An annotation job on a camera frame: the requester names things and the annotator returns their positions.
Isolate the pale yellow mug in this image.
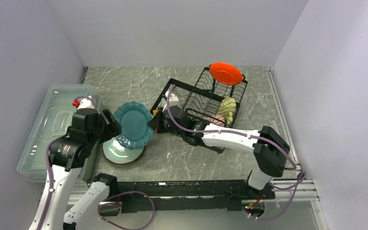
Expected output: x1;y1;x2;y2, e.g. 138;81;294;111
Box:
217;97;237;126

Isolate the pink mug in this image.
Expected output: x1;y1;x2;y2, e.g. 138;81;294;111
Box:
203;115;225;127

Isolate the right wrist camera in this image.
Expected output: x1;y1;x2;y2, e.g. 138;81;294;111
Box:
161;93;179;111

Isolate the black wire dish rack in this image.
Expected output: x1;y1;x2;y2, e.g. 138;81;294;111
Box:
150;66;249;155

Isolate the orange plate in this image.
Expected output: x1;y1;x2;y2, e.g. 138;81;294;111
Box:
209;62;243;86

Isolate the light green flower plate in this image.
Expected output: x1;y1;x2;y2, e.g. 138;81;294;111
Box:
102;139;146;166

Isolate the teal scalloped plate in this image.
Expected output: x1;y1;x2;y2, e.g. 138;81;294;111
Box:
114;102;153;150

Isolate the clear plastic storage box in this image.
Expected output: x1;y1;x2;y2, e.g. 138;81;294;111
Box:
16;84;101;183

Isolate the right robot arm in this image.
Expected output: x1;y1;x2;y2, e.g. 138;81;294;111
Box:
148;106;290;199

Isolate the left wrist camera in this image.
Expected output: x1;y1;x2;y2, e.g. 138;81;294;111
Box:
72;97;94;110

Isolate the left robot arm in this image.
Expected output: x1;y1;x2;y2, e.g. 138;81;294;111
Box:
30;108;121;230

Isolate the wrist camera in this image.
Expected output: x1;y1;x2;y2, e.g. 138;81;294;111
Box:
72;97;94;110
161;93;179;111

